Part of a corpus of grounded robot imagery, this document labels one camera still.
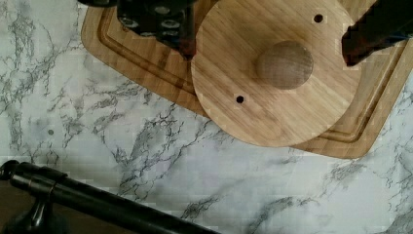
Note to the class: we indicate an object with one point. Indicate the bamboo cutting board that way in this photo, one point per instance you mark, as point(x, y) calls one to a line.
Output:
point(164, 72)

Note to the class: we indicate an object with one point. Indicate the round wooden lid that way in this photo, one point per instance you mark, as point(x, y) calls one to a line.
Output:
point(271, 72)

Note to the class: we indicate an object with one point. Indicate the black metal handle bar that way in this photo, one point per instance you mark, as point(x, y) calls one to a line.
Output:
point(49, 187)

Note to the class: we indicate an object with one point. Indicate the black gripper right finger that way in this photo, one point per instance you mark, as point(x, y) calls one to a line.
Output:
point(385, 23)

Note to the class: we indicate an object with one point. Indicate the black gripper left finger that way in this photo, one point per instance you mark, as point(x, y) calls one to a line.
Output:
point(170, 22)

